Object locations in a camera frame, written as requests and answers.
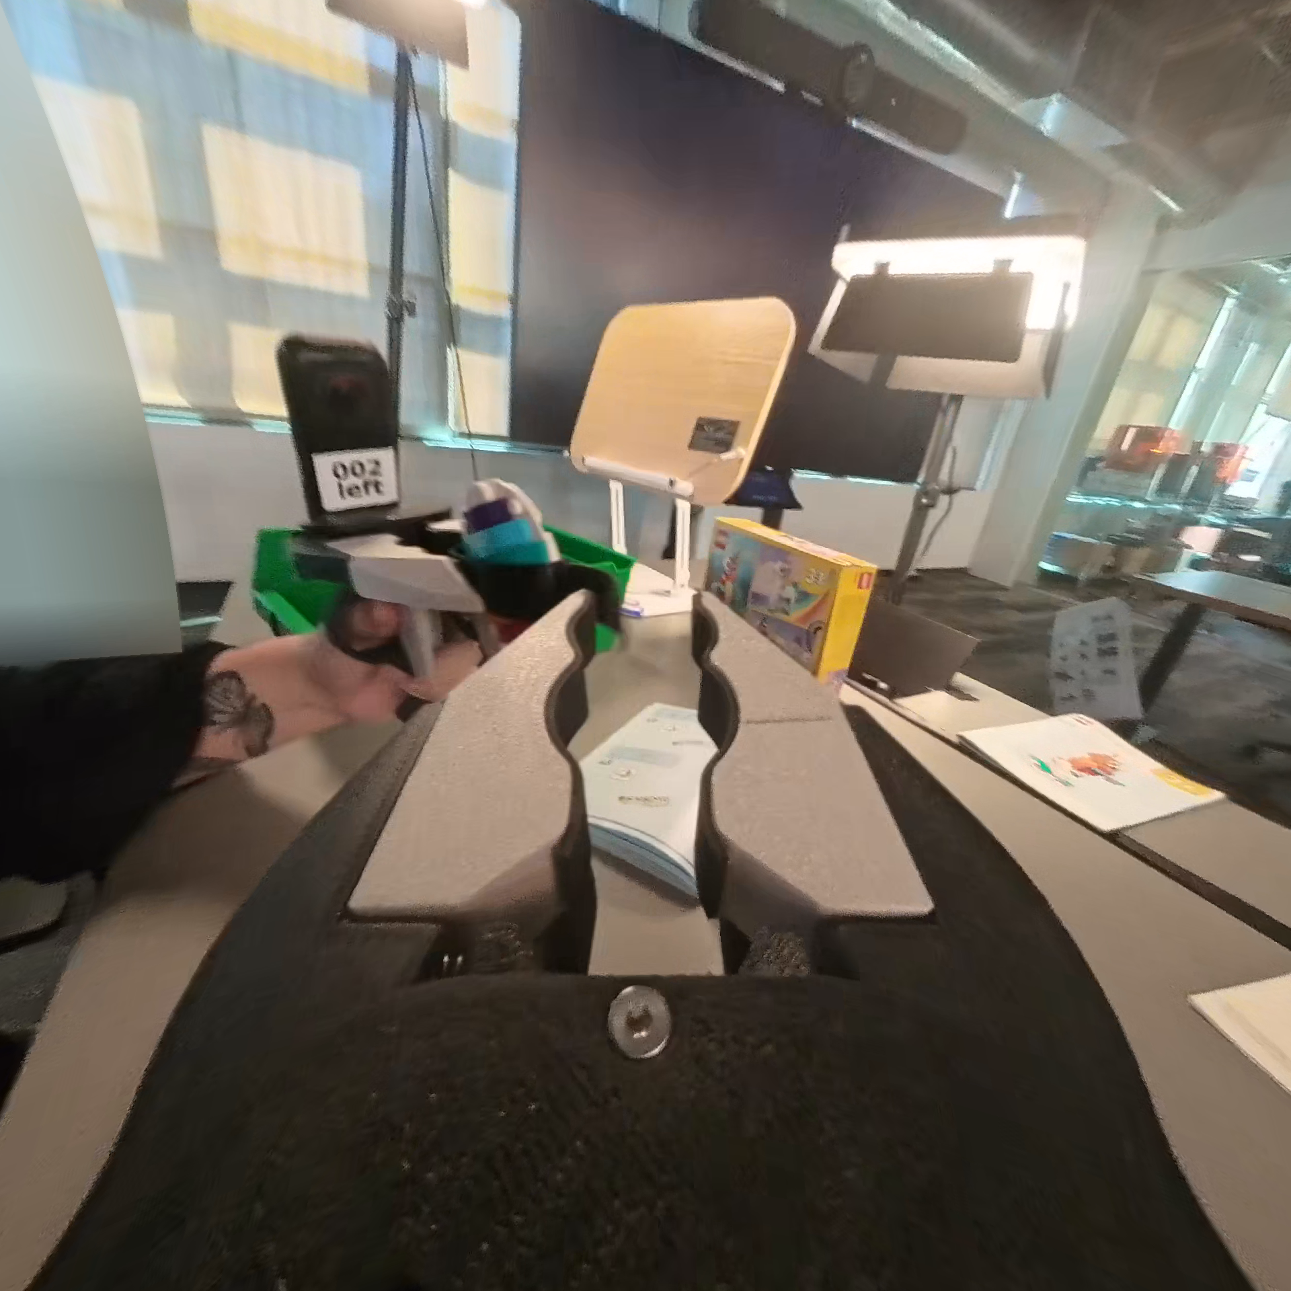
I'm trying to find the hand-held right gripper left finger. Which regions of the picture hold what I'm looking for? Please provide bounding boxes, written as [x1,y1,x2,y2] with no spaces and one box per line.
[348,591,598,974]

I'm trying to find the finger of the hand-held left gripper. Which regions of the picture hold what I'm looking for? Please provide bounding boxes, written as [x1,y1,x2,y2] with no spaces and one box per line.
[343,547,489,617]

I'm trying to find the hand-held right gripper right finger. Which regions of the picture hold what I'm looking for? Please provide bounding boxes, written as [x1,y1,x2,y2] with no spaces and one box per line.
[690,593,935,976]

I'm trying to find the purple teal white lego model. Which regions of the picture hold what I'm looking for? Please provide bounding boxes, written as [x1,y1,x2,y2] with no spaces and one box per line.
[450,480,564,572]

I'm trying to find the person's left forearm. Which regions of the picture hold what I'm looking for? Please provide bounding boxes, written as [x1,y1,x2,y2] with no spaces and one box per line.
[0,641,286,882]

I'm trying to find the yellow lego box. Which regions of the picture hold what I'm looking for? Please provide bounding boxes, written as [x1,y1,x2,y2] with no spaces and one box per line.
[703,517,880,688]

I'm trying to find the person's left hand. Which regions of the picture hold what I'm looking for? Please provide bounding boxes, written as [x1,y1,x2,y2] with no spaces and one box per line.
[271,621,487,730]

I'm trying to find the green plastic bin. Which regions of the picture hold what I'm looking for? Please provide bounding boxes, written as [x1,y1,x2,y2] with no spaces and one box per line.
[252,525,638,658]

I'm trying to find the open white instruction booklet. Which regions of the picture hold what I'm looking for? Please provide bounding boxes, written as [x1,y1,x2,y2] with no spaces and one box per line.
[579,703,724,901]

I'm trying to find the dark grey flat box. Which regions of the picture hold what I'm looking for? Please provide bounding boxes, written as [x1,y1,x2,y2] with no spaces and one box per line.
[846,598,981,700]

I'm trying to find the black light stand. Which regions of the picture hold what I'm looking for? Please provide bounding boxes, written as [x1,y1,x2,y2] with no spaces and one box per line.
[326,0,474,450]

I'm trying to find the window with blinds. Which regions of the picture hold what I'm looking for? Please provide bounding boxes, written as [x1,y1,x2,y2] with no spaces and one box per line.
[31,0,519,438]

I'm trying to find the instruction booklet with yellow badge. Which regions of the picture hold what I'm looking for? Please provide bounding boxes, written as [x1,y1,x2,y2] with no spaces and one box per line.
[957,711,1228,835]

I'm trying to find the wooden book stand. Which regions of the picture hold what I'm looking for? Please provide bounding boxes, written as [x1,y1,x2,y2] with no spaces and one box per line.
[568,296,799,619]

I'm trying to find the clear bag with printed sheet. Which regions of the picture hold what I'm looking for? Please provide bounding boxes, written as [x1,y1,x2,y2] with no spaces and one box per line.
[1047,596,1149,724]

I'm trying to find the grey light stand pole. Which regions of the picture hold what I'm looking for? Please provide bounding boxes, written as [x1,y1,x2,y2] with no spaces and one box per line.
[888,388,972,608]

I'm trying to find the dark office table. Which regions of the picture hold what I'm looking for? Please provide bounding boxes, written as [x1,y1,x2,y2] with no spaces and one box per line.
[1137,568,1291,713]

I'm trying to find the rectangular studio light panel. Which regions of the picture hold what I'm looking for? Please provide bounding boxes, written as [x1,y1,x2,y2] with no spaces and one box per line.
[807,235,1089,401]

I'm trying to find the orange machines behind glass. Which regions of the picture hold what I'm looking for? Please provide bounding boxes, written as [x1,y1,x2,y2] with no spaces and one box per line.
[1106,423,1254,500]

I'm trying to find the white printed paper sheet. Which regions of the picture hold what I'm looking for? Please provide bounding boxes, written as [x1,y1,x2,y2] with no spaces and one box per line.
[1188,972,1291,1100]

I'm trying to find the black video bar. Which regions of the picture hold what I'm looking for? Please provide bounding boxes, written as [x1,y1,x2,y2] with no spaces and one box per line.
[688,0,972,155]

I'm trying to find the large dark wall screen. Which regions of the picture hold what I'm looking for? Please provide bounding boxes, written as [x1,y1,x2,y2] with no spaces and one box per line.
[508,0,1015,487]

